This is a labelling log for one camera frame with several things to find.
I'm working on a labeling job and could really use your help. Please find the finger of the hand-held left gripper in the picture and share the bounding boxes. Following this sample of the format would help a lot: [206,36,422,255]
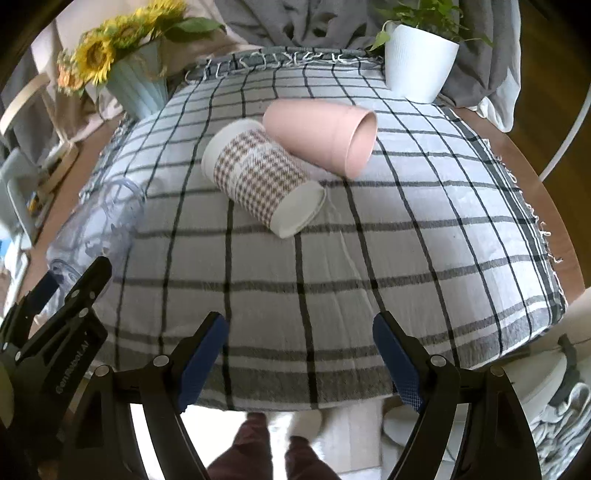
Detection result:
[0,272,62,345]
[64,256,113,320]

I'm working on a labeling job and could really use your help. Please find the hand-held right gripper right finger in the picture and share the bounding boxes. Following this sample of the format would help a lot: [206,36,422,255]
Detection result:
[372,311,543,480]

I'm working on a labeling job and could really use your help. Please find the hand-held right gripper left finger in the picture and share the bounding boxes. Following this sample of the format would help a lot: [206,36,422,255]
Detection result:
[69,311,230,480]

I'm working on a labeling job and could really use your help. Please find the houndstooth paper cup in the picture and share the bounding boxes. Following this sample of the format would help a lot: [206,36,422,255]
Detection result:
[201,119,328,239]

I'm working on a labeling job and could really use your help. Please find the clear plastic cup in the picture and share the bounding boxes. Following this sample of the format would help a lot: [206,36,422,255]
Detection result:
[46,178,147,296]

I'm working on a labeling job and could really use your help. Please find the pink cup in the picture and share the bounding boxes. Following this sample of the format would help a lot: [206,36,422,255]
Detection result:
[262,99,378,179]

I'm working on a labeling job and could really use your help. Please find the person's dark red trousers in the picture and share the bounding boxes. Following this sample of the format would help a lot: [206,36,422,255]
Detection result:
[205,413,342,480]

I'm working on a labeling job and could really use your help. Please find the person's white slipper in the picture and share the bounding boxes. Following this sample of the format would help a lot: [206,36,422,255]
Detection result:
[270,408,324,439]

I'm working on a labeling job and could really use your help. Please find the checkered white tablecloth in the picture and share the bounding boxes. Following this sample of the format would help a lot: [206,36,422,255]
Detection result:
[90,48,568,411]

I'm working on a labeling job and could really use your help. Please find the grey white rug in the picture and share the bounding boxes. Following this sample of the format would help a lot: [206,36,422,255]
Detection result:
[526,383,591,480]

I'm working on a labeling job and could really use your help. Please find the wooden chair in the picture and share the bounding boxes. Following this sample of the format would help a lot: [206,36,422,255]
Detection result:
[0,74,79,204]

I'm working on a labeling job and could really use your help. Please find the light blue ribbed vase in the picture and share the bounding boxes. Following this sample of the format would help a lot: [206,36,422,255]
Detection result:
[105,39,171,121]

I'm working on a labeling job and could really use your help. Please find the sunflower bouquet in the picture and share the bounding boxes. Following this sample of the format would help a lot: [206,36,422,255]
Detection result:
[58,0,227,95]

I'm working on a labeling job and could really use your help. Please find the white curved tube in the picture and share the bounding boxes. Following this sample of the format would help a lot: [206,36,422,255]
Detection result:
[538,83,591,181]

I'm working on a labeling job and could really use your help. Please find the green plant in white pot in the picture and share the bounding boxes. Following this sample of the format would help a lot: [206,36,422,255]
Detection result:
[369,0,494,104]

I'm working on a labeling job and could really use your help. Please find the grey blanket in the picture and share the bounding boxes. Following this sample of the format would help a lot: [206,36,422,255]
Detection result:
[215,0,522,132]

